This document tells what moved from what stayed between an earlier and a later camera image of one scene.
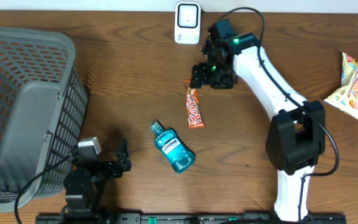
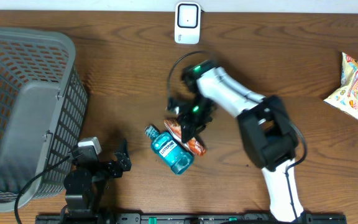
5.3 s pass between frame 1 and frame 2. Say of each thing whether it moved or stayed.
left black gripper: stayed
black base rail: stayed
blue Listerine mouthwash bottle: moved
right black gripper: moved
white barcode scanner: stayed
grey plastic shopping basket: stayed
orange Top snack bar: moved
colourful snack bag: stayed
